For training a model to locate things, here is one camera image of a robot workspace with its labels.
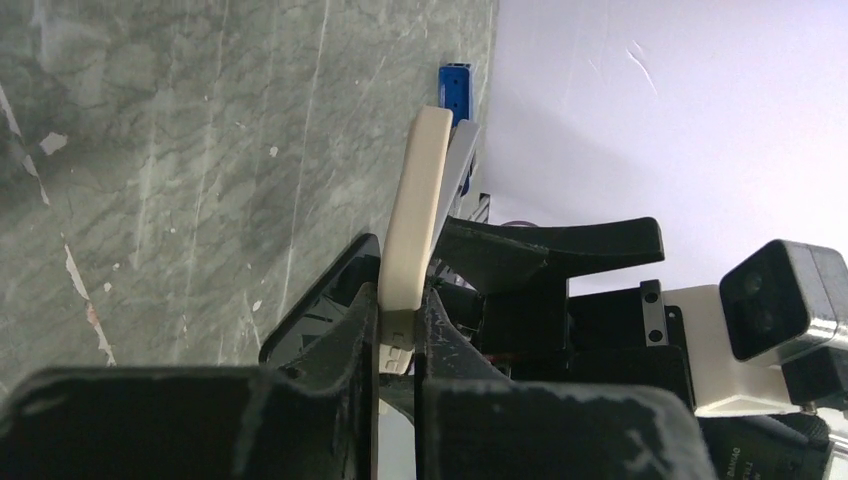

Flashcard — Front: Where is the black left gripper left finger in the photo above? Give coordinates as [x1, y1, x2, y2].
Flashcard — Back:
[1, 283, 378, 479]

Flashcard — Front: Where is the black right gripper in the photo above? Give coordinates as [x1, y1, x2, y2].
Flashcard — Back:
[432, 217, 696, 410]

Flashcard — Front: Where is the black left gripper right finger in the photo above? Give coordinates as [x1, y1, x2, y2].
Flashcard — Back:
[414, 289, 715, 479]

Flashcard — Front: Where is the beige phone case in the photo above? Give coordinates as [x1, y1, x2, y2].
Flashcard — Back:
[377, 106, 453, 375]

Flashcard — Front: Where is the black phone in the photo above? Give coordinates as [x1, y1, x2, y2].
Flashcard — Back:
[430, 120, 481, 256]
[258, 233, 380, 367]

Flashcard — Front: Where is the black phone front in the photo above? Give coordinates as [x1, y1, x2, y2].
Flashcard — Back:
[430, 120, 481, 256]

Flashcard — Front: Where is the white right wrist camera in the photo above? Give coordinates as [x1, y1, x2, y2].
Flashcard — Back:
[662, 240, 847, 418]

